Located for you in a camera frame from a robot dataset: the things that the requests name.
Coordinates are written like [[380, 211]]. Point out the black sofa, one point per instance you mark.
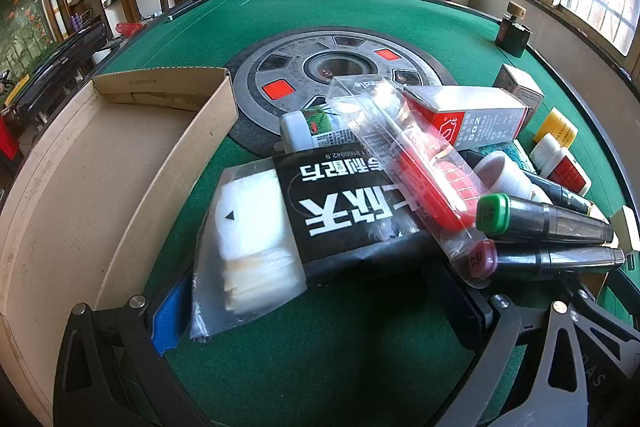
[[55, 67]]

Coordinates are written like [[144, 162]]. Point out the yellow and white bottle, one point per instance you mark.
[[555, 124]]

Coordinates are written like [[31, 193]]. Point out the white bottle red label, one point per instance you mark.
[[562, 164]]

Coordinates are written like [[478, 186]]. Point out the slim black pen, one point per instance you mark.
[[560, 194]]

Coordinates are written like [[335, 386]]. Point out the round grey table control disc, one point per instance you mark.
[[295, 72]]

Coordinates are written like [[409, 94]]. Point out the green-capped black marker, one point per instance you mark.
[[545, 219]]

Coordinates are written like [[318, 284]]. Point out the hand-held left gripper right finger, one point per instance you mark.
[[470, 312]]

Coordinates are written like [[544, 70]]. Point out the floral wall painting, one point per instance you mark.
[[22, 17]]

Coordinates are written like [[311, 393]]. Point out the plastic bag with black label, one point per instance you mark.
[[345, 217]]

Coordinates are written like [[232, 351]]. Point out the clear plastic box red contents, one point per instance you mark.
[[420, 172]]

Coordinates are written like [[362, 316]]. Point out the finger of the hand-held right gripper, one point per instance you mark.
[[610, 327]]

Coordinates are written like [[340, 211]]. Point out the black perfume bottle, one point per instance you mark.
[[512, 32]]

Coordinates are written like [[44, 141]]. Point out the pink-capped black marker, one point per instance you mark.
[[550, 259]]

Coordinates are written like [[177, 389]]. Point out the red and white carton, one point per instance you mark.
[[475, 114]]

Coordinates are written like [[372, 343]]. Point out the red plastic bag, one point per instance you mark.
[[129, 28]]

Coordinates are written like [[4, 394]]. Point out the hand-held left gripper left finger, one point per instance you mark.
[[170, 317]]

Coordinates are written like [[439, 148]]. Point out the small white and brown carton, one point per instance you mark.
[[520, 87]]

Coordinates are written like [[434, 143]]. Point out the brown cardboard box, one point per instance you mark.
[[90, 187]]

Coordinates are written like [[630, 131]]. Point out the white bottle green label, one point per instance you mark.
[[310, 127]]

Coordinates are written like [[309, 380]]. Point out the teal patterned tube white cap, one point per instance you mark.
[[500, 177]]

